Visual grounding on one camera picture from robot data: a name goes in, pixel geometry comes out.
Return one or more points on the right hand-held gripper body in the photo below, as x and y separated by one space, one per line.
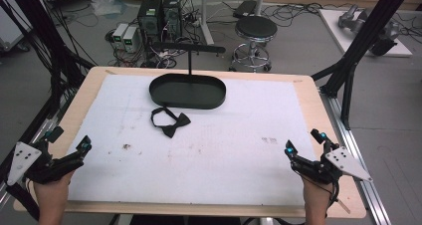
345 162

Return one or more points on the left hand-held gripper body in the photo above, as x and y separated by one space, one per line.
23 158

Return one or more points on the person's right hand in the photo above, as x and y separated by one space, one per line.
316 196

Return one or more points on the person's left hand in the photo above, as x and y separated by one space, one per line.
53 195

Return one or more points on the white table mat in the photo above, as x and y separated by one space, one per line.
215 158

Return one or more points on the black bow tie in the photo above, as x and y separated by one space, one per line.
172 128

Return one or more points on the white floor platform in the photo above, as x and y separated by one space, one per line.
335 29

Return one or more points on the white power supply unit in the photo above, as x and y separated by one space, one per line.
131 39
118 35

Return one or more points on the black stand with oval tray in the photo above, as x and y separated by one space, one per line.
185 92

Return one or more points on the black round stool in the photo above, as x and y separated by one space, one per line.
256 27

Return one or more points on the clear plastic bag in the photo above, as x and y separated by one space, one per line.
106 4

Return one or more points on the black computer tower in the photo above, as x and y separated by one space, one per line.
150 17
172 14

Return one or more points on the white desk leg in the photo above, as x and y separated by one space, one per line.
206 19
260 1

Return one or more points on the flat black box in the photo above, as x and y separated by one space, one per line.
245 8

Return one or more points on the aluminium rail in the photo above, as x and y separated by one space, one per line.
23 142
361 172

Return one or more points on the black metal frame strut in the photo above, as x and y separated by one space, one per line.
43 32
371 29

